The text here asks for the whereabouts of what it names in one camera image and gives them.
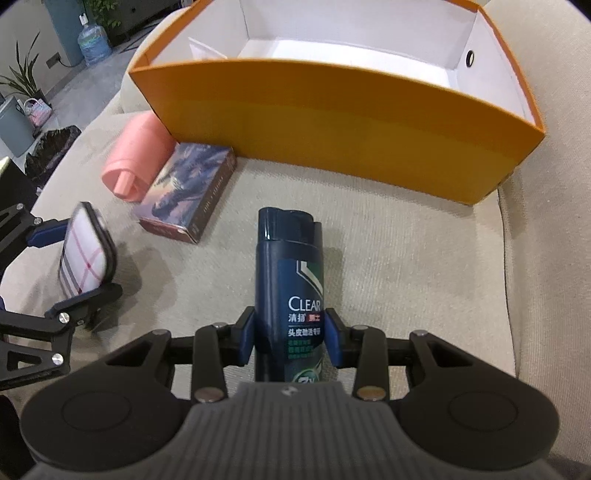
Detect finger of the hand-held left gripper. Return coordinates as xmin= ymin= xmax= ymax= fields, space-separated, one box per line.
xmin=0 ymin=203 xmax=70 ymax=252
xmin=0 ymin=284 xmax=123 ymax=392

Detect dark grey cabinet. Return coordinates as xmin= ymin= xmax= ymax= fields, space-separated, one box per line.
xmin=106 ymin=0 xmax=185 ymax=42

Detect blue water jug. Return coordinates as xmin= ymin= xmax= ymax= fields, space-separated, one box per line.
xmin=78 ymin=14 xmax=113 ymax=65

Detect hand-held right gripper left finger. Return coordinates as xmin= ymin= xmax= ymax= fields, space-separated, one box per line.
xmin=105 ymin=305 xmax=256 ymax=402

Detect pink woven bag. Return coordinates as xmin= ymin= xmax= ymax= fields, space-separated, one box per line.
xmin=23 ymin=97 xmax=53 ymax=127

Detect spiky leaf potted plant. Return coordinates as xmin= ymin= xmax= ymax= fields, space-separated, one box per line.
xmin=0 ymin=41 xmax=48 ymax=100

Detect pink trash bin black bag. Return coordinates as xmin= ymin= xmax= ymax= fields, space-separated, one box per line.
xmin=25 ymin=124 xmax=81 ymax=185

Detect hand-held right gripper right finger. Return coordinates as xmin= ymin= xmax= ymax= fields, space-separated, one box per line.
xmin=325 ymin=308 xmax=481 ymax=401

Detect dark blue shampoo bottle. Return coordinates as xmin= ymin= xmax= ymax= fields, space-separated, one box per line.
xmin=255 ymin=207 xmax=329 ymax=384

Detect large pink plastic bottle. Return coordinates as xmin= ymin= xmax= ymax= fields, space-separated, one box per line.
xmin=102 ymin=113 xmax=178 ymax=202

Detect trailing green plant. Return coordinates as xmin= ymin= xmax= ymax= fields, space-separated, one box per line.
xmin=85 ymin=0 xmax=122 ymax=29

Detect plaid zip case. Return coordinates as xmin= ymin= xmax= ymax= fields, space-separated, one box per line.
xmin=58 ymin=202 xmax=116 ymax=297

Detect grey bin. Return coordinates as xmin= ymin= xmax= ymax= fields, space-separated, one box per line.
xmin=0 ymin=95 xmax=34 ymax=158

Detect orange cardboard box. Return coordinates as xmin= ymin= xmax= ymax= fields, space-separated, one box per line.
xmin=128 ymin=0 xmax=546 ymax=206

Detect picture printed card box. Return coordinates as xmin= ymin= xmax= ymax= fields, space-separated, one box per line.
xmin=134 ymin=143 xmax=237 ymax=244

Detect beige sofa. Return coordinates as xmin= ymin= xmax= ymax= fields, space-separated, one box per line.
xmin=0 ymin=0 xmax=591 ymax=462

